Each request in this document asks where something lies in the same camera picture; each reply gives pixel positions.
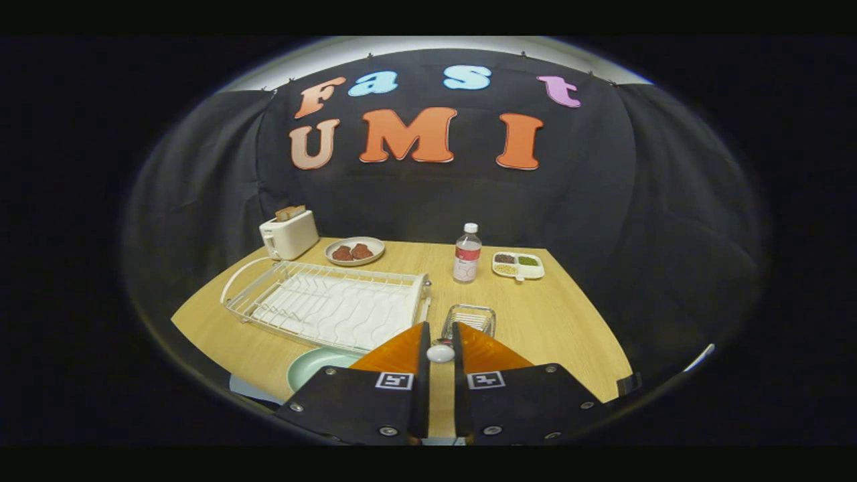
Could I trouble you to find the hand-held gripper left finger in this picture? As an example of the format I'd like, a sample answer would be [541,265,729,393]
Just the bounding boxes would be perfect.
[273,321,431,446]

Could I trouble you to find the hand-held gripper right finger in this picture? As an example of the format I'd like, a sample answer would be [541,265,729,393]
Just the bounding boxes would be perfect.
[452,322,607,446]

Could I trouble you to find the metal wire basket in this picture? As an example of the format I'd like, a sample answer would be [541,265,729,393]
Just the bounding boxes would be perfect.
[441,304,497,346]

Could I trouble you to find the light green plate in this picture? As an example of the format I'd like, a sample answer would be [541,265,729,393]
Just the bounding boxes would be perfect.
[287,347,366,394]

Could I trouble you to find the white wire dish rack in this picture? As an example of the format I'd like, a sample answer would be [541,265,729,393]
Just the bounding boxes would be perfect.
[220,257,433,354]

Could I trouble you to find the beige plate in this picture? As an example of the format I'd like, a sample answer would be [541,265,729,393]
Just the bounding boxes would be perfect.
[325,236,386,267]

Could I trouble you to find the clear bottle with red label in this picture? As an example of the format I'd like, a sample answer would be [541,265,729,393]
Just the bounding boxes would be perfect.
[453,223,483,284]

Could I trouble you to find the white divided snack tray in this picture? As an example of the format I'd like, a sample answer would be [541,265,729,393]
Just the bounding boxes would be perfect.
[491,251,546,283]

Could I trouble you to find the white toaster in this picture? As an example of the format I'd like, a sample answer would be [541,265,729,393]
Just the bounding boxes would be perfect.
[259,210,320,261]

